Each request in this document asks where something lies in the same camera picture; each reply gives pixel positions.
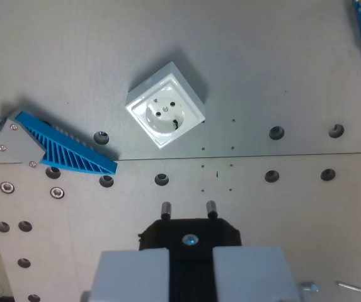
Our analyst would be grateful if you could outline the white wall socket box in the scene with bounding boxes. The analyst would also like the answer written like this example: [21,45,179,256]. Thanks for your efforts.
[125,61,207,150]

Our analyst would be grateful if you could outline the gray gripper finger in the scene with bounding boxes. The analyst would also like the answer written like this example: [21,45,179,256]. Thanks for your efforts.
[212,245,302,302]
[81,248,171,302]

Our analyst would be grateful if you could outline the black plug with metal pins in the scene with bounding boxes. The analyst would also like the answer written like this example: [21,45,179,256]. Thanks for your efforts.
[137,200,243,302]

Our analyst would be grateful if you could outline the silver hex socket screw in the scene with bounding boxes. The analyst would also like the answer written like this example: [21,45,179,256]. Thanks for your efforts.
[50,186,66,200]
[0,181,16,195]

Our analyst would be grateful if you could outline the blue finned finger, gray mount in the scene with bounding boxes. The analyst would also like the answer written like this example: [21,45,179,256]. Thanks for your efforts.
[0,109,118,176]

